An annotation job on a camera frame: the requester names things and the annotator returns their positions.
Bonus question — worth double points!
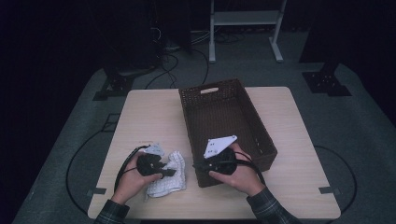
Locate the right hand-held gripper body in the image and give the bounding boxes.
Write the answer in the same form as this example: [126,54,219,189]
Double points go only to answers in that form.
[203,134,239,175]

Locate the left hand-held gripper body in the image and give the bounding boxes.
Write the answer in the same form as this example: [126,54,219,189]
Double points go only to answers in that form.
[135,143,166,177]

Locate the white knitted cloth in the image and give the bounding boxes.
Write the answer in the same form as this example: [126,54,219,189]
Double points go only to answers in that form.
[146,150,188,199]

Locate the brown woven basket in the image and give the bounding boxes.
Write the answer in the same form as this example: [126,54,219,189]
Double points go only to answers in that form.
[177,77,278,189]

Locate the person's right hand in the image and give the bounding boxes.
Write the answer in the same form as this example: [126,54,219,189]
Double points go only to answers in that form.
[208,143,266,198]

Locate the person's left hand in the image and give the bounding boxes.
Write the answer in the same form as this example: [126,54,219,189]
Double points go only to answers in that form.
[111,152,163,205]

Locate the grey tape strip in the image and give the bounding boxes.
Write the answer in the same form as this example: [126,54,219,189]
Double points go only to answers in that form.
[86,187,107,196]
[318,186,340,195]

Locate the black stand base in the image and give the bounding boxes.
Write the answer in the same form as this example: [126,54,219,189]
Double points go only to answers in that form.
[299,0,353,97]
[92,60,157,102]

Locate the white metal stand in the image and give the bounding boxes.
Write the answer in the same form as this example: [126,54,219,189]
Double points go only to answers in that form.
[208,0,288,64]

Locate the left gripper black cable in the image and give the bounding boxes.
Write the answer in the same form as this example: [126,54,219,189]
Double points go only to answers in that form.
[114,145,150,192]

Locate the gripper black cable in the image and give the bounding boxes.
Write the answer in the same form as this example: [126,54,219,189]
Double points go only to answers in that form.
[233,151,266,186]
[114,145,150,192]

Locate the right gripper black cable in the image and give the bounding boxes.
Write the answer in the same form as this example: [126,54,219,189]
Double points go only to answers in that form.
[233,151,266,186]

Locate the black floor cable loop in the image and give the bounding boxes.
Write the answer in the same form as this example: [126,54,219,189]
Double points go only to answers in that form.
[312,144,359,216]
[64,129,108,216]

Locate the black floor cables bundle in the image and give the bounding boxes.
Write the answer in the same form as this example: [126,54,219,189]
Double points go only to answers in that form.
[144,26,210,90]

